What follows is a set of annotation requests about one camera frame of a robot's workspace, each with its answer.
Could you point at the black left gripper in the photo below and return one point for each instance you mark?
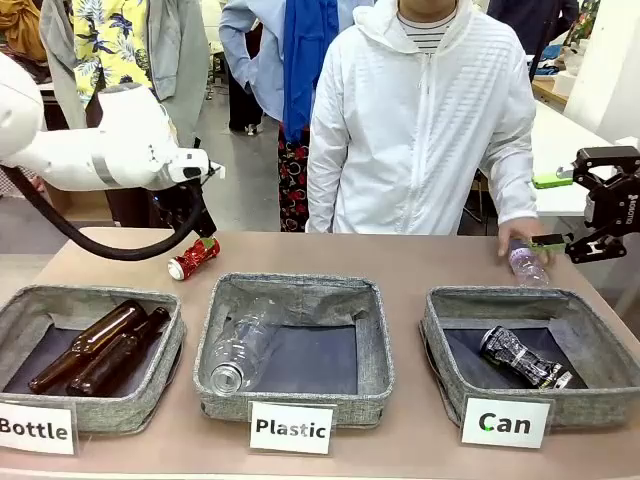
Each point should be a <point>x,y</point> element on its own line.
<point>175,205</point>

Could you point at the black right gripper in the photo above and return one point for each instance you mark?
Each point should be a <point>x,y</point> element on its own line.
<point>617,202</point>

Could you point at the crushed red aluminium can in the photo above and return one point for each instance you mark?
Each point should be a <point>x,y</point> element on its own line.
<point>192,260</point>

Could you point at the small pink-label plastic bottle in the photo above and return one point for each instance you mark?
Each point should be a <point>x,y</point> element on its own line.
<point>530,272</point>

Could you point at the large clear plastic bottle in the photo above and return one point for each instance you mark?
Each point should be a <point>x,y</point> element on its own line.
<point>240,350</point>

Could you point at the crushed black aluminium can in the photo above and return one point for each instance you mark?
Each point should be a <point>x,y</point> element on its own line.
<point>520,357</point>

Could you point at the brown glass bottle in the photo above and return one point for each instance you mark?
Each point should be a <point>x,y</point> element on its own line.
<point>115,360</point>
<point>90,345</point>

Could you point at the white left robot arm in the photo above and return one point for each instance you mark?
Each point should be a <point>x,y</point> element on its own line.
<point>100,150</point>

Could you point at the person's left forearm white sleeve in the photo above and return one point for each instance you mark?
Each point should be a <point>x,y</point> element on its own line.
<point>515,170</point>

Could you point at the person's right forearm white sleeve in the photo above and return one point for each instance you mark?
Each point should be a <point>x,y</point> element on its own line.
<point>325,180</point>

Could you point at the grey fabric basket labelled Can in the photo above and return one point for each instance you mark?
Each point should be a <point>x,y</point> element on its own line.
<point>600,325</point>

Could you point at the grey fabric basket labelled Bottle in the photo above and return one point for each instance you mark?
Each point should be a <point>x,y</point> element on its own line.
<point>100,295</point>

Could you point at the grey fabric basket labelled Plastic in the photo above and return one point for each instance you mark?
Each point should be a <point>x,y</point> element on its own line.
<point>370,350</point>

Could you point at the white sign reading Can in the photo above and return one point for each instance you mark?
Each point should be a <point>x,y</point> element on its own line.
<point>505,422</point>

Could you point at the person's left hand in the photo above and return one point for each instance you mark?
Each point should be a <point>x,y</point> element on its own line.
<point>517,232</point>

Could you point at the wooden background desk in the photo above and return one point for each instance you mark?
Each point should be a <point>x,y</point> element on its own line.
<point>550,91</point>

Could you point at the cardboard box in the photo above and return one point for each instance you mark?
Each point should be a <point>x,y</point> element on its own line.
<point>75,202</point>

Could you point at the person in light blue shirt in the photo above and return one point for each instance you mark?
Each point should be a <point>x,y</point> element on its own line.
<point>260,50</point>

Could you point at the person in white jacket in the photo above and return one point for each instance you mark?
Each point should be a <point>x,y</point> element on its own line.
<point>400,150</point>

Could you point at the person in dark jacket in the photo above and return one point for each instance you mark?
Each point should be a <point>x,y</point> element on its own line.
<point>540,25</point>

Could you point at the person in yellow floral shirt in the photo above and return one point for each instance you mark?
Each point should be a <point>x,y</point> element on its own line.
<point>110,40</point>

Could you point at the white sign reading Plastic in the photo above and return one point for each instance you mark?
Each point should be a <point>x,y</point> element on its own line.
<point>292,427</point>

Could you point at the white sign reading Bottle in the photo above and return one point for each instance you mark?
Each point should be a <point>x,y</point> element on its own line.
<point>35,429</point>

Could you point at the mustard yellow garment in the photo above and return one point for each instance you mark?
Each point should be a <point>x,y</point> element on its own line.
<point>20,25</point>

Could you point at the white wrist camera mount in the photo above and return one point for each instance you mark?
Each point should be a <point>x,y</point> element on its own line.
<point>192,165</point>

